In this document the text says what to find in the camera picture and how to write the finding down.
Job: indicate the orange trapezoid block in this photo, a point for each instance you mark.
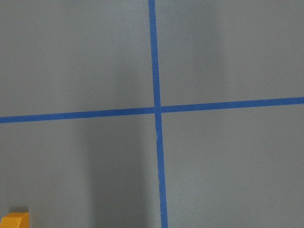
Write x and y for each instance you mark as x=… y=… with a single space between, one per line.
x=15 y=220

